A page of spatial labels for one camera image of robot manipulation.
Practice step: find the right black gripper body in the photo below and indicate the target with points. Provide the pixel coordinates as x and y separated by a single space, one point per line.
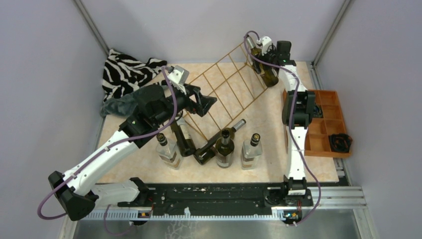
268 57

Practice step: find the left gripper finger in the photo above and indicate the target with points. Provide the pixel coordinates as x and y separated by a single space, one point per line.
204 104
192 90

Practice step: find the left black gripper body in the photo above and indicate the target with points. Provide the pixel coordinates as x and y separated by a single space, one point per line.
183 101

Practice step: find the olive green wine bottle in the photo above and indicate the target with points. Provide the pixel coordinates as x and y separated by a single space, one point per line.
264 71

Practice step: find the brown wine bottle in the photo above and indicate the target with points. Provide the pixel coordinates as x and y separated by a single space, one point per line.
224 149

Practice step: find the clear square liquor bottle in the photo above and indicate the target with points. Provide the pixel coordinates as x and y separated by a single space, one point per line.
251 152

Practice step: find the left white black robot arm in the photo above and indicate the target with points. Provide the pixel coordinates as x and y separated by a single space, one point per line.
78 190

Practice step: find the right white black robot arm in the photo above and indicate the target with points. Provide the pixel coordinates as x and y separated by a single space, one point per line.
295 190

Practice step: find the dark bottle leaning on rack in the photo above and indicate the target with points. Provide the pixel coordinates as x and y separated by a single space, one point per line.
184 139

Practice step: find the dark bottle lying down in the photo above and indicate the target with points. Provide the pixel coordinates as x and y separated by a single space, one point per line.
205 153

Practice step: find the clear liquor bottle left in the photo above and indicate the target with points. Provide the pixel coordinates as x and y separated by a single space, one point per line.
168 151

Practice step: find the grey plush cloth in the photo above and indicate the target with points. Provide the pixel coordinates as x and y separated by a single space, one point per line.
122 107

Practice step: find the zebra striped cloth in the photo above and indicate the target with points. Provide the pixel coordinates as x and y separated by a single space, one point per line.
123 74

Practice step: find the dark rolled tie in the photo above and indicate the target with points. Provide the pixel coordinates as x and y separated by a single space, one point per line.
318 112

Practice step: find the wooden compartment tray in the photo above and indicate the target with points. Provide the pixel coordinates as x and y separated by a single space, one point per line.
312 133

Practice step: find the black rolled belt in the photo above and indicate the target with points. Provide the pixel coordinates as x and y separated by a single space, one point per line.
340 142

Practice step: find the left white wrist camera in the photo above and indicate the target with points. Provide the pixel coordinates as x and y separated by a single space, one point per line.
177 76

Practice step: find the gold wire wine rack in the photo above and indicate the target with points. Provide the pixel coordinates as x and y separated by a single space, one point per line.
234 84

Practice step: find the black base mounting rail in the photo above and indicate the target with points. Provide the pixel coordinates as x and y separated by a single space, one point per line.
224 200

